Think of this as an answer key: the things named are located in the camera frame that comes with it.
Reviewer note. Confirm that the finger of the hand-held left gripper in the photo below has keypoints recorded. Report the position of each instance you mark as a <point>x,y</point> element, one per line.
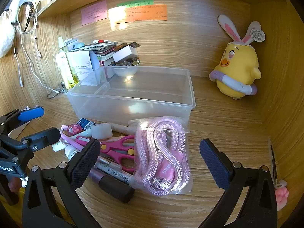
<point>45,135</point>
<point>30,114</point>

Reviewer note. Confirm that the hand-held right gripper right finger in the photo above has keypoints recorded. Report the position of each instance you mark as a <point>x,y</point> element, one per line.
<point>213,163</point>

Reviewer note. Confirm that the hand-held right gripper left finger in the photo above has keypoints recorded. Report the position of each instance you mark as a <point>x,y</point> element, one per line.
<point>85,161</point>

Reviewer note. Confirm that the pink toothbrush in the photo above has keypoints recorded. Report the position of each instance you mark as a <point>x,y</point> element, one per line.
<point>68,140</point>

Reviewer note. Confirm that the white tape roll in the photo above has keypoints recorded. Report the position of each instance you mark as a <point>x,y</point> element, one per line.
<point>101,131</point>

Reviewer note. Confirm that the clear plastic storage box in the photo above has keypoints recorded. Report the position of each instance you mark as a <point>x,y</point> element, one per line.
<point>147,92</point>

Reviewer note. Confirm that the person's left hand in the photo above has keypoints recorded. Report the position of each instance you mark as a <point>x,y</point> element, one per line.
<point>14,185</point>

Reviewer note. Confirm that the small white bottle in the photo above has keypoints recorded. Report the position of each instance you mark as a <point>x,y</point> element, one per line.
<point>71,152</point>

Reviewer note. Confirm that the white tube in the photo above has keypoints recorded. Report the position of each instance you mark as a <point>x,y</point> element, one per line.
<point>58,146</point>

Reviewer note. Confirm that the pink scissors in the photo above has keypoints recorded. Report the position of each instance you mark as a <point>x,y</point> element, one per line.
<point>114,147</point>

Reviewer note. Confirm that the white printed pen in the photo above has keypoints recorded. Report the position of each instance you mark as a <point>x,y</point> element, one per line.
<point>118,172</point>

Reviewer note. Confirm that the black and purple marker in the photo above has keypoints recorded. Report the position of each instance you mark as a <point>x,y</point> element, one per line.
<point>114,186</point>

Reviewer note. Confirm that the blue barcode card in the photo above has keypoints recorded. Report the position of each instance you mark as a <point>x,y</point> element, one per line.
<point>86,123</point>

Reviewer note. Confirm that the beige paper roll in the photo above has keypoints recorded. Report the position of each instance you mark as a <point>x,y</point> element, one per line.
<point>122,128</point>

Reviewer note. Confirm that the yellow liquid bottle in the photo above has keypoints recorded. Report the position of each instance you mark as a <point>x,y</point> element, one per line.
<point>65,71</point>

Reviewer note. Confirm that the white printed carton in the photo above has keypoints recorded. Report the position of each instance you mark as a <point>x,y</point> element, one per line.
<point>82,64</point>

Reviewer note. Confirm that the pink rubber toy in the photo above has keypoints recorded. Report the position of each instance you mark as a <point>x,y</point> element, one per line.
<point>281,196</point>

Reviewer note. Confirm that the white fluffy cloth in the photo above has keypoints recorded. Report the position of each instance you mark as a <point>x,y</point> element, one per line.
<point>7,33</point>

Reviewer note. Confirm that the yellow chick plush toy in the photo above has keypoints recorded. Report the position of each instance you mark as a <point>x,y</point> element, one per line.
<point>237,71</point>

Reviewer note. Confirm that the stack of books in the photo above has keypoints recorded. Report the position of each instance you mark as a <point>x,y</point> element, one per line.
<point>106,52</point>

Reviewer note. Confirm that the white bowl of beads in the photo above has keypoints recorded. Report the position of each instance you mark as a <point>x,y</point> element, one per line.
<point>124,71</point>

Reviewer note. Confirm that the red and white marker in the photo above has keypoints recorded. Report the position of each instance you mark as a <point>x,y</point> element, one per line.
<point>102,41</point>

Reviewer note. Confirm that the small white box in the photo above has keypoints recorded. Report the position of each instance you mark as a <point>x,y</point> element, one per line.
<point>123,53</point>

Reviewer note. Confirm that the pink sticky note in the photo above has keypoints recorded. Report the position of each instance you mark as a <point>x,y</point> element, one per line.
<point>93,13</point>

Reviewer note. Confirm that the wooden shelf board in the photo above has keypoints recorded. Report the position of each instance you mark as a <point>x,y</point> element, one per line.
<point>71,0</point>

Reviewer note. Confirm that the orange sticky note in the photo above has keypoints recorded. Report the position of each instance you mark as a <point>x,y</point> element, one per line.
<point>142,13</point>

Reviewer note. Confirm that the green sticky note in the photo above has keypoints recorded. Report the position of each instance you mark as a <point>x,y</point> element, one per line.
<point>140,2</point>

